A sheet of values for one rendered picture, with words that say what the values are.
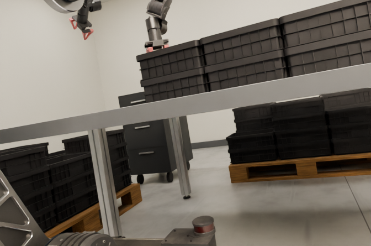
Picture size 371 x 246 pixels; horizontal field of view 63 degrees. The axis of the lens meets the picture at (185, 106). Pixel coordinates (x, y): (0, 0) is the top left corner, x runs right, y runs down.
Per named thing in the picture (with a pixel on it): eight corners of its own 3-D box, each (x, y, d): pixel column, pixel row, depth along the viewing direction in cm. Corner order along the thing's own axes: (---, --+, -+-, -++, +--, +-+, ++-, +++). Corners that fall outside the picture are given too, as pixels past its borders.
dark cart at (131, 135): (172, 184, 280) (157, 88, 280) (131, 187, 296) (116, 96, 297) (195, 168, 337) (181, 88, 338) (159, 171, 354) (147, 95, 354)
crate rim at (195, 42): (199, 45, 116) (197, 38, 116) (134, 61, 128) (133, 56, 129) (229, 54, 152) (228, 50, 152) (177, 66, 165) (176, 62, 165)
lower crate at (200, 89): (207, 98, 115) (202, 67, 115) (142, 109, 128) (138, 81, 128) (236, 94, 151) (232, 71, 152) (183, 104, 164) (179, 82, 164)
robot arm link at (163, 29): (149, 0, 132) (165, 5, 129) (160, 6, 143) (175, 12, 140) (139, 26, 134) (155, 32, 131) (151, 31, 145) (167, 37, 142)
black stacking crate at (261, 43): (282, 52, 103) (277, 19, 103) (203, 69, 116) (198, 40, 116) (295, 60, 138) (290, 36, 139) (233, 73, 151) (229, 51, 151)
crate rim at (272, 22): (279, 24, 103) (277, 17, 103) (199, 45, 116) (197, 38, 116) (291, 40, 139) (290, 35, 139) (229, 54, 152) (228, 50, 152)
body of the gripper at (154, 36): (144, 50, 135) (141, 33, 135) (167, 46, 138) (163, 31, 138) (146, 45, 129) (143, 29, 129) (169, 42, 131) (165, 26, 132)
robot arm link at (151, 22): (142, 17, 132) (153, 13, 130) (149, 21, 139) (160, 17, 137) (145, 32, 132) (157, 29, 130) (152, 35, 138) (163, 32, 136)
